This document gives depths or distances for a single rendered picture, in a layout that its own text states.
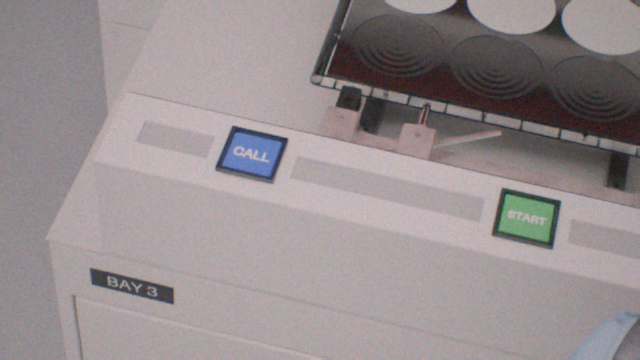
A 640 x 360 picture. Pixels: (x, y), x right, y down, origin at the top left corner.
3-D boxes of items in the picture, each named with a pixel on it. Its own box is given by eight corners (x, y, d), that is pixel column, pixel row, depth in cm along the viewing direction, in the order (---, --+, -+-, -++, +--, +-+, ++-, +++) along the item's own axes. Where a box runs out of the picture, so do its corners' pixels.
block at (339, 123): (326, 123, 137) (328, 103, 135) (358, 130, 137) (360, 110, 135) (307, 178, 132) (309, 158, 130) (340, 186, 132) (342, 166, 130)
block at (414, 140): (401, 140, 136) (404, 120, 134) (433, 147, 136) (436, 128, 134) (384, 196, 131) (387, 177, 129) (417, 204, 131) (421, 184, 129)
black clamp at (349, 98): (340, 98, 139) (342, 81, 138) (361, 103, 139) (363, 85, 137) (333, 121, 137) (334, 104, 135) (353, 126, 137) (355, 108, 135)
